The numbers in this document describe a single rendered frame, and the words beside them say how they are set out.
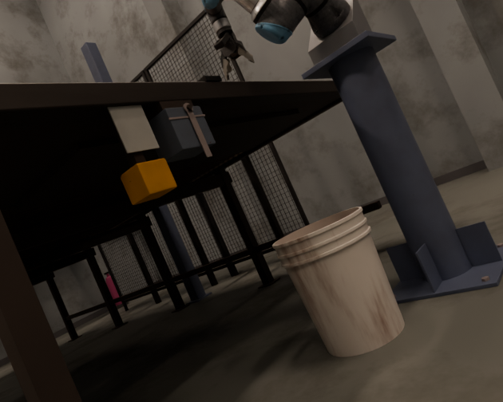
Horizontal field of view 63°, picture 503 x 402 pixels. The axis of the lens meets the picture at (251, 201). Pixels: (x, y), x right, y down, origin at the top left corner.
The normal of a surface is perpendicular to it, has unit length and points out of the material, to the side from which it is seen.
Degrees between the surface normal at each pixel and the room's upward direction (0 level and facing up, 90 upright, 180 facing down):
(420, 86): 90
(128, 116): 90
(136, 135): 90
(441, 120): 90
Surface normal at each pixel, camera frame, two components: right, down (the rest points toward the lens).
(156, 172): 0.71, -0.33
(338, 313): -0.33, 0.18
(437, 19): -0.61, 0.25
